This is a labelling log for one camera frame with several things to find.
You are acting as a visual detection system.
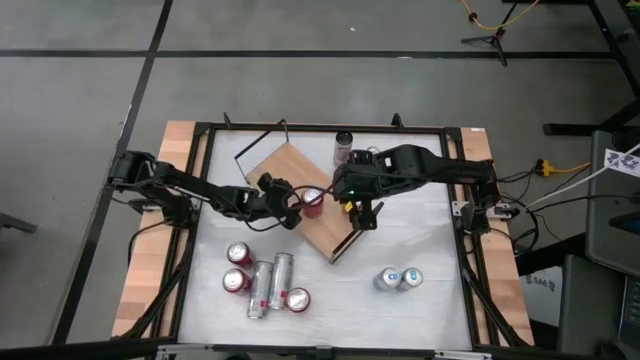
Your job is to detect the grey bin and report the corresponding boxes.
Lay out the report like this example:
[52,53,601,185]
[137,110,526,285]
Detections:
[557,253,629,357]

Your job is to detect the black chair base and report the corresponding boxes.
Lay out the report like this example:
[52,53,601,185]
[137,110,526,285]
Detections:
[0,212,39,234]

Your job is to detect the tall silver Celsius can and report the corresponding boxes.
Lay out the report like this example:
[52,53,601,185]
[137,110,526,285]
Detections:
[267,251,295,311]
[333,130,355,167]
[246,259,275,321]

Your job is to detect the white cable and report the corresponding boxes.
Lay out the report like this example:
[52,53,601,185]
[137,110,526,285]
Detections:
[523,143,640,210]

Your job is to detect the white printed box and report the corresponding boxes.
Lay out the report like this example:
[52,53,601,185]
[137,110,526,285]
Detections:
[519,266,565,327]

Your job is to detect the wooden tray with wire handle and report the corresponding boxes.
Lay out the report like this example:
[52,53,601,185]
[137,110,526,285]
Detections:
[233,117,384,264]

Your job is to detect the black metal table frame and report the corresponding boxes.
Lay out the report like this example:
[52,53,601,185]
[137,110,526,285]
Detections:
[112,112,534,351]

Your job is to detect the yellow floor cable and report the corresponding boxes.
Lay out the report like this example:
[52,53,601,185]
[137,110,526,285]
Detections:
[458,0,542,32]

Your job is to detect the black front frame rail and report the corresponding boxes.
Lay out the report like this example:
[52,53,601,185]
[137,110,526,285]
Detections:
[0,337,640,360]

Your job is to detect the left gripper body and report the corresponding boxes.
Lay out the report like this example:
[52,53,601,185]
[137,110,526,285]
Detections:
[252,172,296,224]

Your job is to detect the black flat device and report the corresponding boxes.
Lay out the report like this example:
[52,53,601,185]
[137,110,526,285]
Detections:
[609,209,640,236]

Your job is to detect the dark keypad device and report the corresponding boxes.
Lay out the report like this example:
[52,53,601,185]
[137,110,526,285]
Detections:
[617,273,640,351]

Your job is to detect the black desk leg frame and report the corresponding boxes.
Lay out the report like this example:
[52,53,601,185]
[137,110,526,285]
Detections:
[502,0,640,137]

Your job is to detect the white printed marker card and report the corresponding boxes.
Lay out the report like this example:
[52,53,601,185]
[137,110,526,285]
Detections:
[603,147,640,179]

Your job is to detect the black tripod stand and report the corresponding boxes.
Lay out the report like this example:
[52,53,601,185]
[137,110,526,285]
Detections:
[459,0,524,68]

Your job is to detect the grey equipment case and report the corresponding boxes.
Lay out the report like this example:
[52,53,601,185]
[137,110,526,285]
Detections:
[584,129,640,277]

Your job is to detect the white table cover sheet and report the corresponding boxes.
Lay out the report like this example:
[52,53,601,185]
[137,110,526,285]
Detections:
[177,128,474,351]

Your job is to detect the red Fanta soda can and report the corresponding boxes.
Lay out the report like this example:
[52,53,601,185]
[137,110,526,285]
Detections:
[286,287,312,314]
[226,241,255,269]
[221,268,252,294]
[301,186,325,220]

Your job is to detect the yellow power plug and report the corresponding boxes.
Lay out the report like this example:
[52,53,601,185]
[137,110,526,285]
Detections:
[536,158,593,178]

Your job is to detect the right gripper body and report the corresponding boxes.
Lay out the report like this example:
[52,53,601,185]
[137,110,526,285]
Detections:
[333,148,396,203]

